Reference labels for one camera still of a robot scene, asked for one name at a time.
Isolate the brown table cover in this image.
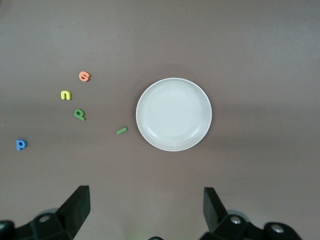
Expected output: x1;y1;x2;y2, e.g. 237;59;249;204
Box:
0;0;320;240

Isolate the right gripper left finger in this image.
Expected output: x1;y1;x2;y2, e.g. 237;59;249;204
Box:
0;185;91;240

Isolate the green foam letter p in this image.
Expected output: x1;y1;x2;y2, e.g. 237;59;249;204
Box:
73;108;87;121

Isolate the beige round plate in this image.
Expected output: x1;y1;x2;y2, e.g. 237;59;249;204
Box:
135;77;213;152

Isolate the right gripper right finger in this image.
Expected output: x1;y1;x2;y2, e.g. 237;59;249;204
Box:
199;187;303;240

